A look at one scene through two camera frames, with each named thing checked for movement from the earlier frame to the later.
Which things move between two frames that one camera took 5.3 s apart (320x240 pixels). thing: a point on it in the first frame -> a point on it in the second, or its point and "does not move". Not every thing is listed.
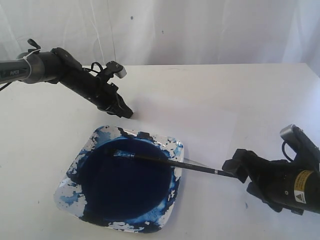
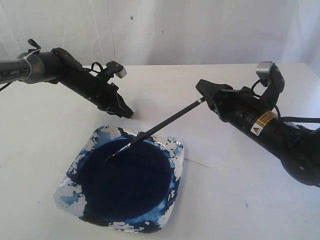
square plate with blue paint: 125,194 does not move
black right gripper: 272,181 -> 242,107
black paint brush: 199,169 -> 159,125
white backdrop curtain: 166,32 does not move
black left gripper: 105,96 does not move
